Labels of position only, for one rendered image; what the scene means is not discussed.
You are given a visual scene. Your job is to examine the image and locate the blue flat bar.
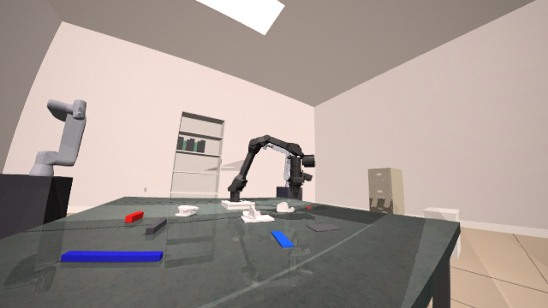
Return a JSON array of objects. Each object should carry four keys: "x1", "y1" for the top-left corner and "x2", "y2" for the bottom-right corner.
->
[{"x1": 61, "y1": 251, "x2": 163, "y2": 262}]

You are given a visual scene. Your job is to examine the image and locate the small red block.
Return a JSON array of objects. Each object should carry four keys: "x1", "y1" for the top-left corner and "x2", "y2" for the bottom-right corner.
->
[{"x1": 125, "y1": 211, "x2": 144, "y2": 222}]

